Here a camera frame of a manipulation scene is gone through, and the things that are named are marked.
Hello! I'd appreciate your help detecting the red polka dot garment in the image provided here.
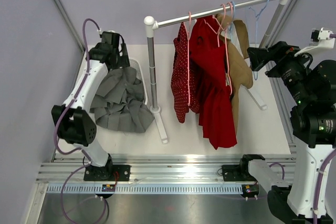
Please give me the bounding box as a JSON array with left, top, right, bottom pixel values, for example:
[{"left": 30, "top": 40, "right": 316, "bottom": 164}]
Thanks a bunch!
[{"left": 171, "top": 23, "right": 200, "bottom": 123}]

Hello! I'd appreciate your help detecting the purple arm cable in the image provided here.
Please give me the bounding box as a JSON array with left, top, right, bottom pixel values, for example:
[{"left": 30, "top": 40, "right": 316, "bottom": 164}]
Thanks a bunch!
[
  {"left": 267, "top": 32, "right": 336, "bottom": 224},
  {"left": 54, "top": 18, "right": 110, "bottom": 222}
]

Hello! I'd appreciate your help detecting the grey pleated skirt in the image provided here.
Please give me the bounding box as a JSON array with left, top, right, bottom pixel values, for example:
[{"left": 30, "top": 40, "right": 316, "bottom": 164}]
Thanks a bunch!
[{"left": 90, "top": 67, "right": 154, "bottom": 133}]

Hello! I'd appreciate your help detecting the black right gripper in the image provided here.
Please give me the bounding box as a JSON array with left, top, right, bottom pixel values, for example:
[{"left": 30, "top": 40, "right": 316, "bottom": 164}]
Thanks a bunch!
[{"left": 248, "top": 40, "right": 317, "bottom": 103}]

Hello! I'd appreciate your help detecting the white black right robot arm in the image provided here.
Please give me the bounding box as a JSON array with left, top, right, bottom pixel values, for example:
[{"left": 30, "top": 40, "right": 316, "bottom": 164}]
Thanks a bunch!
[{"left": 238, "top": 41, "right": 335, "bottom": 223}]

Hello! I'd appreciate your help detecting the pink hanger left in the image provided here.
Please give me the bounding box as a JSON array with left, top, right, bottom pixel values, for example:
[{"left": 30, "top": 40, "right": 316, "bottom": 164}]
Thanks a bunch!
[{"left": 184, "top": 12, "right": 195, "bottom": 109}]

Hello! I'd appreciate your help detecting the light blue wire hanger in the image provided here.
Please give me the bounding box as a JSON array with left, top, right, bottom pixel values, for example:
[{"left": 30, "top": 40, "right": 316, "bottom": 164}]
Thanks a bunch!
[{"left": 248, "top": 0, "right": 271, "bottom": 82}]

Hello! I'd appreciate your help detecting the red skirt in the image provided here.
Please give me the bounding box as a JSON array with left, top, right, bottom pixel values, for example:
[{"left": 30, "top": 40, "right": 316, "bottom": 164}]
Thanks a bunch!
[{"left": 190, "top": 16, "right": 237, "bottom": 149}]

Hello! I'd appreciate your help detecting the pink hanger middle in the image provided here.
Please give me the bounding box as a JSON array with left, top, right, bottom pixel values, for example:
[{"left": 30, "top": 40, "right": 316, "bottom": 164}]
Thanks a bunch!
[{"left": 203, "top": 3, "right": 234, "bottom": 96}]

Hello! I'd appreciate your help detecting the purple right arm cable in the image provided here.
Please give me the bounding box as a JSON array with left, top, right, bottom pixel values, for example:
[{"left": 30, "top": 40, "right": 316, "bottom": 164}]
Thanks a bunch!
[{"left": 267, "top": 32, "right": 336, "bottom": 224}]

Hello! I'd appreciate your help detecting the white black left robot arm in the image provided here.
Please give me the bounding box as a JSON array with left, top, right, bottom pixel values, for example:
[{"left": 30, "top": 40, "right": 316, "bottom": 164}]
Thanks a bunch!
[{"left": 51, "top": 30, "right": 130, "bottom": 180}]

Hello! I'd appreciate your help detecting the white slotted cable duct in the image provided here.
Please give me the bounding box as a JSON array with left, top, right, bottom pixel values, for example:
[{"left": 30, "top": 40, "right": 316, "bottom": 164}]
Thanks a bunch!
[{"left": 47, "top": 183, "right": 243, "bottom": 195}]

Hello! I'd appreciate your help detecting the silver clothes rack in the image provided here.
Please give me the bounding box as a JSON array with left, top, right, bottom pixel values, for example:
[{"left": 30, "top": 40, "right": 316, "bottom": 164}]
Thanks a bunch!
[{"left": 144, "top": 0, "right": 289, "bottom": 144}]

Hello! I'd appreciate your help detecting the aluminium mounting rail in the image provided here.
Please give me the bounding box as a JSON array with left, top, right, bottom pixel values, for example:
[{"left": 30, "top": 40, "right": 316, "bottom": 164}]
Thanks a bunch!
[{"left": 35, "top": 153, "right": 299, "bottom": 184}]

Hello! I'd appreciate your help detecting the tan skirt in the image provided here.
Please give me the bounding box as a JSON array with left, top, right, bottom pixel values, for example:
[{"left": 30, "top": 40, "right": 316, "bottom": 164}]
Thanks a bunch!
[{"left": 216, "top": 14, "right": 253, "bottom": 129}]

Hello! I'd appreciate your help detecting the white perforated plastic basket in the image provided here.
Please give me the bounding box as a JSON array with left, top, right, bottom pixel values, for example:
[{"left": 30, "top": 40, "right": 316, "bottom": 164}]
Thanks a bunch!
[{"left": 129, "top": 58, "right": 148, "bottom": 105}]

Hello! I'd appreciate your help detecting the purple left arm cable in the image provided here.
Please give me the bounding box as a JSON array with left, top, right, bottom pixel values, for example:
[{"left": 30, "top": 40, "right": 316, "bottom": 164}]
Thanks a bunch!
[{"left": 54, "top": 18, "right": 110, "bottom": 222}]

